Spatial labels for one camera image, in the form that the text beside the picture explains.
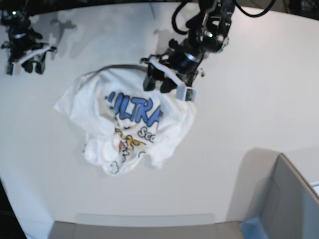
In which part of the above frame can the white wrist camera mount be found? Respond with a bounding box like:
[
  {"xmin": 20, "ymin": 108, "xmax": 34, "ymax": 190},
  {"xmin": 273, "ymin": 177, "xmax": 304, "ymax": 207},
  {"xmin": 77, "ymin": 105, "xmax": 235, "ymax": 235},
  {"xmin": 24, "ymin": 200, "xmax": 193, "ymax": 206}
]
[
  {"xmin": 151, "ymin": 59, "xmax": 196, "ymax": 102},
  {"xmin": 5, "ymin": 44, "xmax": 57, "ymax": 76}
]

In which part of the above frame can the grey storage bin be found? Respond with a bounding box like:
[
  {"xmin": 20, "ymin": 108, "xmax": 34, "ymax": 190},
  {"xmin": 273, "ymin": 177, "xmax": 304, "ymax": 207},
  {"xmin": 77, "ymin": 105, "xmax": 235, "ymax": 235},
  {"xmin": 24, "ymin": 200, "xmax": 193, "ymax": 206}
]
[{"xmin": 239, "ymin": 152, "xmax": 319, "ymax": 239}]

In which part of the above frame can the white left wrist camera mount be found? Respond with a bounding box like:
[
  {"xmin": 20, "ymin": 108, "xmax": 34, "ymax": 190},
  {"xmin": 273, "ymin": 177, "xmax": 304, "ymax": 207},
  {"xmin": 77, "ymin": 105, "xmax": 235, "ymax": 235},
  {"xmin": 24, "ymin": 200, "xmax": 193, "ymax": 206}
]
[{"xmin": 151, "ymin": 59, "xmax": 196, "ymax": 102}]

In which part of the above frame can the black cable loop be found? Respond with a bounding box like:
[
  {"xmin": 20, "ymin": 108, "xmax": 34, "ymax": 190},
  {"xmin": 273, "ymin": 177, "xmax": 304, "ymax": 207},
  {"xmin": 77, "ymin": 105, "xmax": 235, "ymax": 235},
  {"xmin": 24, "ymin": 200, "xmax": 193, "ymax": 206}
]
[{"xmin": 234, "ymin": 0, "xmax": 277, "ymax": 18}]

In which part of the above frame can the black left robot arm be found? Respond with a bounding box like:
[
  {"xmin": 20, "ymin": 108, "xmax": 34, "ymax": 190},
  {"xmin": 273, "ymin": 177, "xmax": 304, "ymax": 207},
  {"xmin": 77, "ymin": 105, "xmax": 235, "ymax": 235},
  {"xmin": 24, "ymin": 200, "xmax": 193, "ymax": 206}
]
[{"xmin": 141, "ymin": 0, "xmax": 235, "ymax": 93}]

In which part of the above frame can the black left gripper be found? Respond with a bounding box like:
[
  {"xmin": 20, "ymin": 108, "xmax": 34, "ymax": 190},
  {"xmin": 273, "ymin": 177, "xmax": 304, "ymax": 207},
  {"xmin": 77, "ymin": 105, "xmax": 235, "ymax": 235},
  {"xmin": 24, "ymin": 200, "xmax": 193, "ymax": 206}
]
[{"xmin": 141, "ymin": 39, "xmax": 203, "ymax": 94}]

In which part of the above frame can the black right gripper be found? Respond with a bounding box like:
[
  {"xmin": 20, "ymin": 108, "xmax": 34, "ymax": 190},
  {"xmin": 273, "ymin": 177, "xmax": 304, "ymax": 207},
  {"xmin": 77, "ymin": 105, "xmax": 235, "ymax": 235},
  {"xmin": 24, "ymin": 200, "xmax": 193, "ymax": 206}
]
[{"xmin": 1, "ymin": 29, "xmax": 48, "ymax": 74}]

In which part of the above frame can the white printed t-shirt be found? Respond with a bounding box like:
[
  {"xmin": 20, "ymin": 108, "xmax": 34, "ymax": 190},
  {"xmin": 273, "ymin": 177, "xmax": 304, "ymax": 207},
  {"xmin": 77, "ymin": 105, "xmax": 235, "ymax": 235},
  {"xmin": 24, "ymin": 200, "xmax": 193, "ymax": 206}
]
[{"xmin": 54, "ymin": 65, "xmax": 196, "ymax": 176}]

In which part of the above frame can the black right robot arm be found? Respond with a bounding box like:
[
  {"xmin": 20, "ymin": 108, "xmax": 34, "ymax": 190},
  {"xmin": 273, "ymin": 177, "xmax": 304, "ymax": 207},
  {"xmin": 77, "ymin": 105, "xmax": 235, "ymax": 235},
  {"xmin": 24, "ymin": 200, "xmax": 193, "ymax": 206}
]
[{"xmin": 0, "ymin": 0, "xmax": 56, "ymax": 75}]

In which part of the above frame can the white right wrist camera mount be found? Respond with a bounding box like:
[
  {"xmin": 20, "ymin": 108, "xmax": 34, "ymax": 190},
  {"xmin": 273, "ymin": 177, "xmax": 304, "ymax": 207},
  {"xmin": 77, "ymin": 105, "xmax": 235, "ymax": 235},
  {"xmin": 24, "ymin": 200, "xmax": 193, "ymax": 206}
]
[{"xmin": 5, "ymin": 44, "xmax": 57, "ymax": 76}]

